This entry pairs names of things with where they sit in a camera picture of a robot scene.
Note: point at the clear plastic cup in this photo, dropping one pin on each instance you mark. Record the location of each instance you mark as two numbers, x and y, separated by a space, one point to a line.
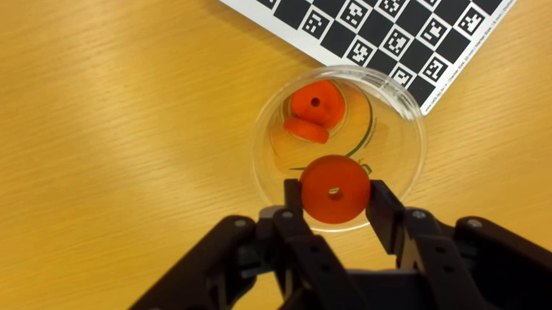
346 143

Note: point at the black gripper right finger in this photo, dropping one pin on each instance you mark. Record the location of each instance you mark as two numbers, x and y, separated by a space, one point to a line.
425 252

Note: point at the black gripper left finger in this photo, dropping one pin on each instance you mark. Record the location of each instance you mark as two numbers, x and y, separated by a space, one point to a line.
299 252

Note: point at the white hexagon patterned board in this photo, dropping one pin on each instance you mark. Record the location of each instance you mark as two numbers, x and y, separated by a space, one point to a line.
397 35

